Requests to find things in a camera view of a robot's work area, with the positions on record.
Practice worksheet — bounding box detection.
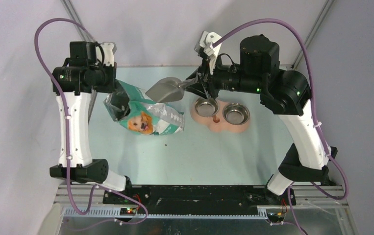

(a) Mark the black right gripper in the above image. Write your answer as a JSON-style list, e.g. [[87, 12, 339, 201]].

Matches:
[[182, 52, 265, 100]]

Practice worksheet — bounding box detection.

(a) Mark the metal food scoop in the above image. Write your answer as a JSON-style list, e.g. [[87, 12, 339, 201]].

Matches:
[[145, 77, 197, 103]]

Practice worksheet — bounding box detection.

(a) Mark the green pet food bag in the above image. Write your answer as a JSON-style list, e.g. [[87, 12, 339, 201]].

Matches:
[[103, 81, 185, 136]]

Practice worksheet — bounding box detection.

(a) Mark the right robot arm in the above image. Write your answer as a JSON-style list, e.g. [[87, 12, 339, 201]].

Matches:
[[186, 31, 336, 205]]

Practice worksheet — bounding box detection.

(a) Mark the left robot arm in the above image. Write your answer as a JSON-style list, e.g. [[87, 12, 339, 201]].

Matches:
[[50, 41, 134, 204]]

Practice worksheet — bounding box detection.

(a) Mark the steel bowl left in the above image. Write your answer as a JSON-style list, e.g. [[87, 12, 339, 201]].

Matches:
[[194, 97, 219, 117]]

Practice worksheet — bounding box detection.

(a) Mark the steel bowl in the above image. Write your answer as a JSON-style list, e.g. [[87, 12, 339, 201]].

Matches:
[[222, 103, 250, 125], [194, 97, 219, 117]]

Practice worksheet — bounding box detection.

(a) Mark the pink double bowl stand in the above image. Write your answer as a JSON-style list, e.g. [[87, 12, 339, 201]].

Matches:
[[190, 98, 250, 133]]

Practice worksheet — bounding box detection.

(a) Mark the steel bowl right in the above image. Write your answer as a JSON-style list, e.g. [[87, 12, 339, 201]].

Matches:
[[222, 103, 250, 125]]

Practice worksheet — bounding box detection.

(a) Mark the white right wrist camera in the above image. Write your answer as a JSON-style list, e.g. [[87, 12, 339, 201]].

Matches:
[[194, 31, 222, 75]]

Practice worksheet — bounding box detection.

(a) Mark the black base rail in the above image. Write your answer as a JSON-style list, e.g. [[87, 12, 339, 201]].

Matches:
[[102, 185, 296, 217]]

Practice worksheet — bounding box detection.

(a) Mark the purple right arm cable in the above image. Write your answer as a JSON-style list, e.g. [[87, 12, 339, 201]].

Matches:
[[212, 18, 350, 235]]

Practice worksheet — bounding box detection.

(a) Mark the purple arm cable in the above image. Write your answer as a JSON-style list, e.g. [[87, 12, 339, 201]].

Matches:
[[34, 18, 149, 226], [212, 18, 350, 235]]

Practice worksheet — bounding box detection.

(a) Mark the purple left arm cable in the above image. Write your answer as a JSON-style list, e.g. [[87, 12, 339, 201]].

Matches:
[[34, 18, 149, 226]]

